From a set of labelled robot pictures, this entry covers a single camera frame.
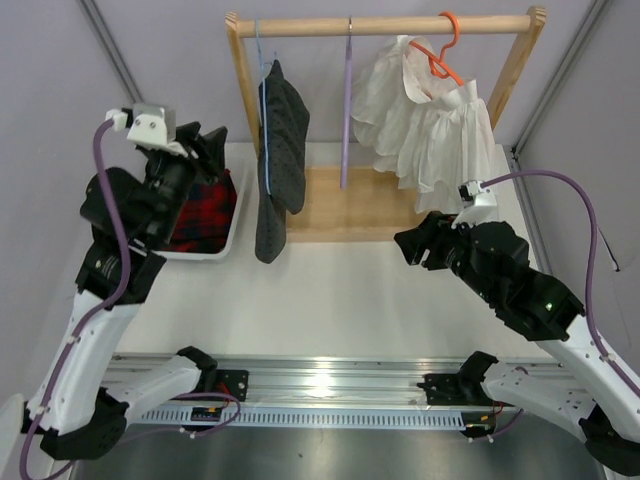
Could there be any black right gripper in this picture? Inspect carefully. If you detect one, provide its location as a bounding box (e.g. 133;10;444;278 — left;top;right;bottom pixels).
394;211;500;304

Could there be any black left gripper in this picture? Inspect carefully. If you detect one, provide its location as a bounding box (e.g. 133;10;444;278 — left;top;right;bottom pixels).
146;121;228;245

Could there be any grey dotted skirt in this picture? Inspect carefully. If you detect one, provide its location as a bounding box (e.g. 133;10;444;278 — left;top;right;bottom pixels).
254;60;310;264

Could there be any light blue wire hanger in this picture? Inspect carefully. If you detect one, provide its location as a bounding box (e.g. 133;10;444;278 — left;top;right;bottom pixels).
255;17;277;196

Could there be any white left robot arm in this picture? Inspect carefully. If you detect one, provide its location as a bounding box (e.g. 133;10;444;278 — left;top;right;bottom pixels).
22;120;227;461

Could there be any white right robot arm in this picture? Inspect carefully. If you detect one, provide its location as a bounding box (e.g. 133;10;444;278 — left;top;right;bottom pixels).
394;212;639;477

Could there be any red plaid skirt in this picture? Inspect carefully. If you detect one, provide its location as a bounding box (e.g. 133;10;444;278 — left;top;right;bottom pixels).
164;169;237;254

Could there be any white ruffled skirt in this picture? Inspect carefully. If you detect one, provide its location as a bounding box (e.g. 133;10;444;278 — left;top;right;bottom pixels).
351;35;498;213

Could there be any purple plastic hanger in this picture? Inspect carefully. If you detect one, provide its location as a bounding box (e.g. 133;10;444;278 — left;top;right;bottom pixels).
340;17;353;190

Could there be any orange plastic hanger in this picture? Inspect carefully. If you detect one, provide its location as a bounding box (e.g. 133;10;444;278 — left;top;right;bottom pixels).
409;11;464;86

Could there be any white plastic basket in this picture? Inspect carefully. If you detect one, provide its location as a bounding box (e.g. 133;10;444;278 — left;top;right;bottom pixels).
158;155;250;262

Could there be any wooden clothes rack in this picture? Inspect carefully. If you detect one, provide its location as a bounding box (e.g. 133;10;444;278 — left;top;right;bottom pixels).
225;6;547;243

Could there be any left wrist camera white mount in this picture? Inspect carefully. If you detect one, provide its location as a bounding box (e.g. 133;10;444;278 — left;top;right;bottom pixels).
105;103;188;158

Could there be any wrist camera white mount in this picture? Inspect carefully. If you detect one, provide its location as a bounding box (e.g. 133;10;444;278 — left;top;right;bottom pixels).
105;103;188;158
451;180;499;229

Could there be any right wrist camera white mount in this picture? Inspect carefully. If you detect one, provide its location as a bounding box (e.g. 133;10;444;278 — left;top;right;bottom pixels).
451;180;499;229

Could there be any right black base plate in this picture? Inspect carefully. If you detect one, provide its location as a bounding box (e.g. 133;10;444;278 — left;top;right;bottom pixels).
416;373;495;407

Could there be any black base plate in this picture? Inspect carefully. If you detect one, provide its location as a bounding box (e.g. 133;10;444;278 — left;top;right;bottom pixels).
214;369;250;402
416;373;495;407

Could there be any left aluminium frame post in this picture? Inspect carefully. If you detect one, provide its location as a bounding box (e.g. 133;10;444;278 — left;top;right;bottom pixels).
77;0;144;104

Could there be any aluminium frame post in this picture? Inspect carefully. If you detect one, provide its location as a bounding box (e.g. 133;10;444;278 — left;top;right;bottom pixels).
77;0;144;104
509;0;619;156

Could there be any aluminium mounting rail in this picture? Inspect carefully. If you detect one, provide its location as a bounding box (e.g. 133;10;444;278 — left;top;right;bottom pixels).
102;353;585;409

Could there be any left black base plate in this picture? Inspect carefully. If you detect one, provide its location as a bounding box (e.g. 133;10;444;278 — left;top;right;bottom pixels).
214;369;250;402

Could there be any perforated metal cable tray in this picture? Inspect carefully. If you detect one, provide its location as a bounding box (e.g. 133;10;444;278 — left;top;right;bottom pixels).
134;405;466;431

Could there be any right aluminium frame post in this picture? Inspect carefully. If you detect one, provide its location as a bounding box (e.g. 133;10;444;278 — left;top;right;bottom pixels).
509;0;619;156

